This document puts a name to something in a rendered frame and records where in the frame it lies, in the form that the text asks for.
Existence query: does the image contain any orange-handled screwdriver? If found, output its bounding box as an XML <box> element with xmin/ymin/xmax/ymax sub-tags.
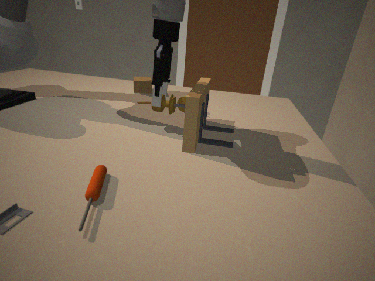
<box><xmin>79</xmin><ymin>165</ymin><xmax>107</xmax><ymax>231</ymax></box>

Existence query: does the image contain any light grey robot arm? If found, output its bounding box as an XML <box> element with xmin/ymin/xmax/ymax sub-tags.
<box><xmin>0</xmin><ymin>0</ymin><xmax>186</xmax><ymax>70</ymax></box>

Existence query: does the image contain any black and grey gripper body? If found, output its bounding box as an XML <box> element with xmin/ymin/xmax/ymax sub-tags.
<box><xmin>153</xmin><ymin>19</ymin><xmax>180</xmax><ymax>60</ymax></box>

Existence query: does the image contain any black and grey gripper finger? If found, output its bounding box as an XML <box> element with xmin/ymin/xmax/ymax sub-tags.
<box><xmin>151</xmin><ymin>45</ymin><xmax>171</xmax><ymax>107</ymax></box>
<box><xmin>162</xmin><ymin>47</ymin><xmax>173</xmax><ymax>100</ymax></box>

